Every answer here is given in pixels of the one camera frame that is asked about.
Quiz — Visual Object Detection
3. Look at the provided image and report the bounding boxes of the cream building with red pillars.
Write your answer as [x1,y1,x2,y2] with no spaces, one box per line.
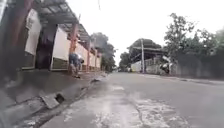
[0,0,103,75]

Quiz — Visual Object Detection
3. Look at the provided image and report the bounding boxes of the dark green tree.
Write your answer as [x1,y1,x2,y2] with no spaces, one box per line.
[89,32,117,73]

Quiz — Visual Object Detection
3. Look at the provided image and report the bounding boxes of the grey concrete pavement apron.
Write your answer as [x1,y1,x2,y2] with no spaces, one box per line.
[0,69,108,128]

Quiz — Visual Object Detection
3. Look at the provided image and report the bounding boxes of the person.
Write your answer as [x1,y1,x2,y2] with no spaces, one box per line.
[68,52,84,79]

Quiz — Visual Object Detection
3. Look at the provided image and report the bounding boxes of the grey concrete road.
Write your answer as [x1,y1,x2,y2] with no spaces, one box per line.
[39,71,224,128]

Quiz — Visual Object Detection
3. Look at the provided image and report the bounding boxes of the open shed with dark roof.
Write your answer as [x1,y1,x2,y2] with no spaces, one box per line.
[127,38,168,74]

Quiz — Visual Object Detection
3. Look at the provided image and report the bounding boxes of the row of trees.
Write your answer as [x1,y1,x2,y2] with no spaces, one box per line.
[163,12,224,61]

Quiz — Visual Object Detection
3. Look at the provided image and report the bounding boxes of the grey concrete wall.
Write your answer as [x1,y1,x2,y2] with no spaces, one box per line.
[145,53,224,80]

